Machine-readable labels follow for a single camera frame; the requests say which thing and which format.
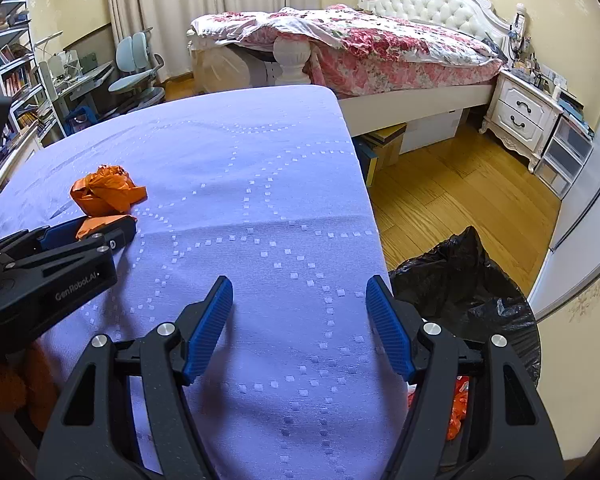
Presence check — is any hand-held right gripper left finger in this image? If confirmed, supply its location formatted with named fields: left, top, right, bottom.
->
left=36, top=275, right=234, bottom=480

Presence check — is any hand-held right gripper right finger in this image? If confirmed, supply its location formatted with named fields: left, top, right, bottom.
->
left=366, top=275, right=566, bottom=480

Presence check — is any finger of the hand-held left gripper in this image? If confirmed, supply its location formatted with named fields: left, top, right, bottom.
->
left=10, top=214, right=138, bottom=273
left=0, top=217, right=88, bottom=261

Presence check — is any orange plastic piece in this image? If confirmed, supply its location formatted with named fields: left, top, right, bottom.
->
left=75, top=214, right=138, bottom=240

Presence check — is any orange plastic bag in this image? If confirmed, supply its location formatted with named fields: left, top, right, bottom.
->
left=70, top=164, right=148, bottom=216

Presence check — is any black trash bag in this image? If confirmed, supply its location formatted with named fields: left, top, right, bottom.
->
left=387, top=226, right=542, bottom=463

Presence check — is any orange cloth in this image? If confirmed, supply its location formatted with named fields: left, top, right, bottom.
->
left=0, top=347, right=61, bottom=431

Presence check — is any grey study desk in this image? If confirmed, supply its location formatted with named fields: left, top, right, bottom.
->
left=39, top=52, right=116, bottom=136

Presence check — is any white bookshelf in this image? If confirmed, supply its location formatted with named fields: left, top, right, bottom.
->
left=0, top=0, right=48, bottom=161

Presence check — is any brown cardboard box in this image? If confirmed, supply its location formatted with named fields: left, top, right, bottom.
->
left=360, top=122, right=408, bottom=186

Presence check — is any light blue desk chair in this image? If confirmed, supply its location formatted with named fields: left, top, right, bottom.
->
left=109, top=32, right=166, bottom=106

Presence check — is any white storage box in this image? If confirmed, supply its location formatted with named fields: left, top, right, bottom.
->
left=400, top=108, right=463, bottom=155

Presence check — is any white wardrobe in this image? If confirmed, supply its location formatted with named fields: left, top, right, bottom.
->
left=527, top=125, right=600, bottom=321

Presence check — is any plastic drawer unit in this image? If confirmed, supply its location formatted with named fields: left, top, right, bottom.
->
left=534, top=115, right=595, bottom=198

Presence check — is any white nightstand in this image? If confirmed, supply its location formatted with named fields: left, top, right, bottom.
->
left=479, top=69, right=563, bottom=173

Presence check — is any pink floral quilt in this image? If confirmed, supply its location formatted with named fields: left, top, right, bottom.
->
left=189, top=4, right=502, bottom=97

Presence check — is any bed with floral quilt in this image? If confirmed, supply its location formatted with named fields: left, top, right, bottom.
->
left=187, top=0, right=513, bottom=126

